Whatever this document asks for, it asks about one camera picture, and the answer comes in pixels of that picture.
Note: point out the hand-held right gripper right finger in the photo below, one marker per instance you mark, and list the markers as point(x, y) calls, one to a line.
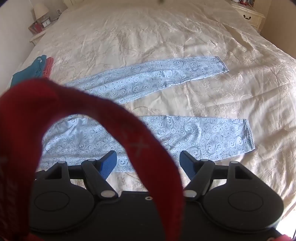
point(188, 166)

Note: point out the cream dresser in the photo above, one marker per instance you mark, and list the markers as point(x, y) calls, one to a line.
point(252, 16)

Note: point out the white nightstand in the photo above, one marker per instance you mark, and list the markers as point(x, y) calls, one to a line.
point(38, 37)

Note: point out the small white clock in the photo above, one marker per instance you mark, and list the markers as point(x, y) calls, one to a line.
point(47, 22)

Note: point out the coral folded pants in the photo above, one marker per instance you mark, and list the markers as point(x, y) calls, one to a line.
point(49, 64)

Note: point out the light blue patterned pants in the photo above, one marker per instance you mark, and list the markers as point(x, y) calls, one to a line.
point(208, 136)

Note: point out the teal folded pants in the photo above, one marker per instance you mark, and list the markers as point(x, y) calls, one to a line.
point(30, 69)

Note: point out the cream headboard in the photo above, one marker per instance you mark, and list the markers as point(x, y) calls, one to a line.
point(69, 2)

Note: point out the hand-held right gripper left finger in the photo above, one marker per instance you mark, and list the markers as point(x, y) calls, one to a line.
point(109, 162)

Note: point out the cream embroidered bedspread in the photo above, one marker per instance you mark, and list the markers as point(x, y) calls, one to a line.
point(161, 34)

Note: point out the white table lamp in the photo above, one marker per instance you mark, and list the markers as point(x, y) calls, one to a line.
point(41, 9)

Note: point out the red box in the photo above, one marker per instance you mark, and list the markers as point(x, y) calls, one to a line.
point(35, 27)

